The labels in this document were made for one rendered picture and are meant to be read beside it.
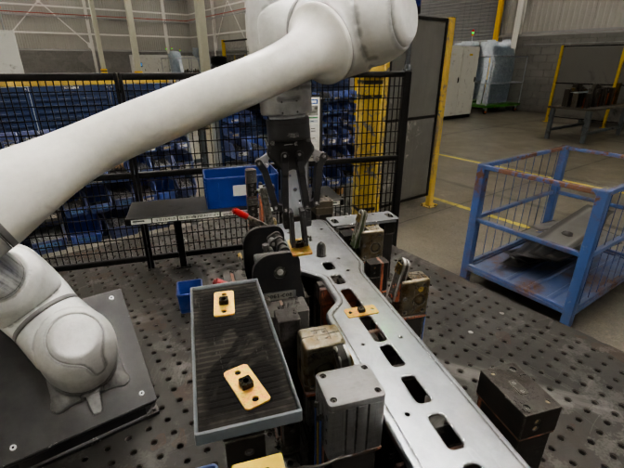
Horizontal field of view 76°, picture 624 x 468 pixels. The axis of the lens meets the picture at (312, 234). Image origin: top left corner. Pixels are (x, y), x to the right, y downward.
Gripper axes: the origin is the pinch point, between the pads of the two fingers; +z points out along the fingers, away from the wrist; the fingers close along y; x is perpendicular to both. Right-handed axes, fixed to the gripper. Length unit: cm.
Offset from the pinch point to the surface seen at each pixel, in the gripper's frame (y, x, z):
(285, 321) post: -4.3, 0.1, 20.1
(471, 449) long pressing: 21.8, -27.0, 33.1
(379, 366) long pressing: 13.8, -5.4, 31.3
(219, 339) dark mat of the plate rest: -16.4, -12.1, 13.6
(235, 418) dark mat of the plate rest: -14.2, -29.0, 14.8
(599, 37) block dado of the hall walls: 1082, 1054, -88
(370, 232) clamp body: 33, 54, 25
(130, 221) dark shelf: -53, 87, 19
